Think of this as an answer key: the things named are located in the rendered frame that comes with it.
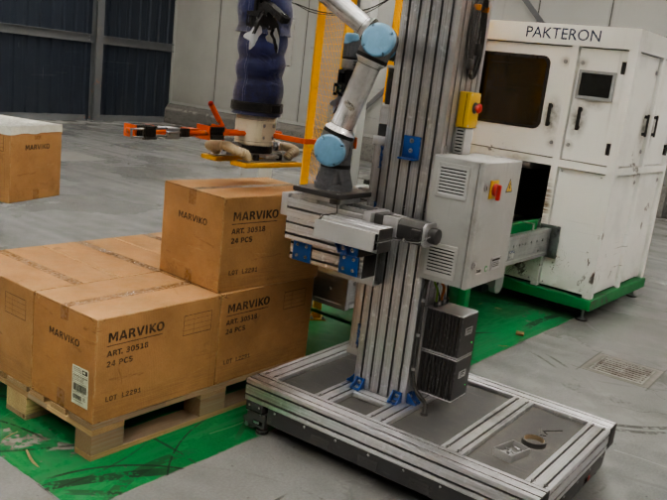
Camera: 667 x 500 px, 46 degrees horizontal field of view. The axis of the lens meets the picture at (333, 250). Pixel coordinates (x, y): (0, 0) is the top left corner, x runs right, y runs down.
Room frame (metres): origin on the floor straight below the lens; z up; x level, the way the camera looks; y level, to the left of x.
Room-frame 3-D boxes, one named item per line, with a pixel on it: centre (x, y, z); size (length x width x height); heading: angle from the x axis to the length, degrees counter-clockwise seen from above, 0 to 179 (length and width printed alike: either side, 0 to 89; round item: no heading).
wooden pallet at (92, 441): (3.37, 0.83, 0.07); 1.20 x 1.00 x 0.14; 143
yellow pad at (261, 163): (3.38, 0.33, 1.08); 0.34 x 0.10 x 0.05; 141
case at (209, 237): (3.43, 0.41, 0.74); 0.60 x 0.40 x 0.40; 139
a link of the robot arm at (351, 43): (3.49, 0.02, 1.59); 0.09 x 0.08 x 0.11; 108
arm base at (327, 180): (3.03, 0.03, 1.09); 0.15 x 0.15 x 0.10
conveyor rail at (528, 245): (4.47, -0.78, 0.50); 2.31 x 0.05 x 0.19; 143
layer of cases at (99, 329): (3.37, 0.83, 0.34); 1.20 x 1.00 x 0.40; 143
